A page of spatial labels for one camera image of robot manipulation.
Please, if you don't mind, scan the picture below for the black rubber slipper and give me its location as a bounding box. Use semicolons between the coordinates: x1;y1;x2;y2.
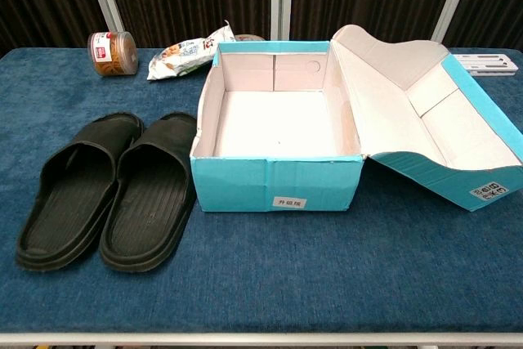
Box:
99;110;200;275
15;113;145;273

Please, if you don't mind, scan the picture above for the light blue cardboard shoe box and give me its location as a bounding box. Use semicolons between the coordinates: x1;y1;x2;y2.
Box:
189;24;523;213

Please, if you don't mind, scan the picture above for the white printed snack bag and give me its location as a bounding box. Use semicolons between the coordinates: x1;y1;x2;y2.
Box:
145;20;235;82

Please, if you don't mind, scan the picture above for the clear jar with brown contents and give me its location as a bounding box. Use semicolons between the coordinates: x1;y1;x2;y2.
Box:
87;30;139;77

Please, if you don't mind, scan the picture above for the white folding stand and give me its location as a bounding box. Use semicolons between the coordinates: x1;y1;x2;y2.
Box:
452;53;523;77

